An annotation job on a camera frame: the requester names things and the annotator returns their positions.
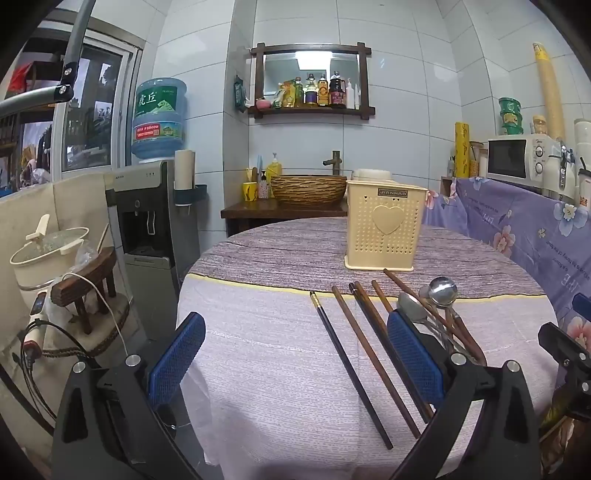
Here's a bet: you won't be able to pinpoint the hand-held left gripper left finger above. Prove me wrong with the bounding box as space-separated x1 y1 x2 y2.
52 311 206 480

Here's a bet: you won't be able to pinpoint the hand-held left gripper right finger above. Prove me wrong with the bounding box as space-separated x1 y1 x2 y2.
386 309 541 480

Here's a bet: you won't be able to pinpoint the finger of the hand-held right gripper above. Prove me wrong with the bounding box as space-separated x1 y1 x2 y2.
538 321 591 419
572 292 591 322

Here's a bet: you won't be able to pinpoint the reddish brown wooden chopstick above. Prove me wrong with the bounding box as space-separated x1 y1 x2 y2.
383 268 488 366
332 285 422 439
370 280 396 316

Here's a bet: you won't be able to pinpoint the steel spoon with oval bowl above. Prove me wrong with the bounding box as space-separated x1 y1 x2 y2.
397 292 467 359

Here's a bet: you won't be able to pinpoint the black chopstick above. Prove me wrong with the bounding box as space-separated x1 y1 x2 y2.
310 291 394 450

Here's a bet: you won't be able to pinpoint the cream perforated utensil holder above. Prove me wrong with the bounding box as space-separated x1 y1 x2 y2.
344 179 426 271

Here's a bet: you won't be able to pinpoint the purple floral cloth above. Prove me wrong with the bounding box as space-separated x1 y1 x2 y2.
422 177 591 393

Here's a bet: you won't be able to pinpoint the dark wooden stool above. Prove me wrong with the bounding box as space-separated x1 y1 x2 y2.
50 246 119 334

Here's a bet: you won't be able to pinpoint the white thermos jug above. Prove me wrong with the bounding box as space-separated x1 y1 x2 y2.
544 154 578 200

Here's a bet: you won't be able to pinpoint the grey water dispenser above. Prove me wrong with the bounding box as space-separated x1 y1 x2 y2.
105 159 202 343

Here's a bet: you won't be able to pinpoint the white handheld device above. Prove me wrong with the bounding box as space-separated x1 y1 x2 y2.
23 292 49 366

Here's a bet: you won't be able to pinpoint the white microwave oven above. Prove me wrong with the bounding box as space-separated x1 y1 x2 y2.
486 135 555 186

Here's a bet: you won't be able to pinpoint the blue cup holder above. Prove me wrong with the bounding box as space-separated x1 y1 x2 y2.
172 184 208 206

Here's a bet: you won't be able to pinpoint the white pot with glass lid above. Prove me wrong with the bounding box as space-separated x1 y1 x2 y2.
10 214 91 290

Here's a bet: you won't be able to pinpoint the dark wooden cabinet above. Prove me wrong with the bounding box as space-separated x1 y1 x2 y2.
220 200 348 237

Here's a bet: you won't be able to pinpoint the cream paper cup tube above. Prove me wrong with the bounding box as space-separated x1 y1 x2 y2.
174 148 196 191

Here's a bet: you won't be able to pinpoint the yellow roll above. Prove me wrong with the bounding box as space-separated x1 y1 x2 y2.
455 122 471 179

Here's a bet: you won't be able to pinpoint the wicker pattern wash basin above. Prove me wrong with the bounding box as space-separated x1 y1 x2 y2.
270 174 347 206

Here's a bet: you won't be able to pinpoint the stack of green bowls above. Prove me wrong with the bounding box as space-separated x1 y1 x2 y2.
498 96 523 136

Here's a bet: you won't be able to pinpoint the yellow soap dispenser bottle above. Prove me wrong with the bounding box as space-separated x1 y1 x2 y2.
265 153 283 186

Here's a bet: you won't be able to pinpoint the bronze faucet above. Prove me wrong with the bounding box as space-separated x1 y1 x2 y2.
322 150 345 176

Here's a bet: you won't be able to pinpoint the tall cream rolled mat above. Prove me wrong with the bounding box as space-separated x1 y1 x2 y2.
533 42 567 142

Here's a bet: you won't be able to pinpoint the blue water bottle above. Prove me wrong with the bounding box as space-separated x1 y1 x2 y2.
131 77 188 164

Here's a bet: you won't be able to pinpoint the green hanging packet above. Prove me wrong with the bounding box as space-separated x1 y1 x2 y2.
233 76 248 114

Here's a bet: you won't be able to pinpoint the dark soy sauce bottle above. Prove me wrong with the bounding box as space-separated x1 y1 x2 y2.
329 71 347 110

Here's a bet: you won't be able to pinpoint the yellow seasoning packet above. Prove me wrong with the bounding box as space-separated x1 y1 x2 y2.
276 82 297 110

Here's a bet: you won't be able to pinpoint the wooden framed mirror shelf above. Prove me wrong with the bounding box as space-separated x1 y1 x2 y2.
247 42 376 122

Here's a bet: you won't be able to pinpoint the grey metal bar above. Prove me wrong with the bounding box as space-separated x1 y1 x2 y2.
0 0 96 121

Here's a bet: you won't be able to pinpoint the white cable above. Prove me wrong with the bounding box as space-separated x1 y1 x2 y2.
28 271 132 370

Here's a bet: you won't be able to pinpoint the black cables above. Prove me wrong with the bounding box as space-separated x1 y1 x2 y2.
11 318 100 384

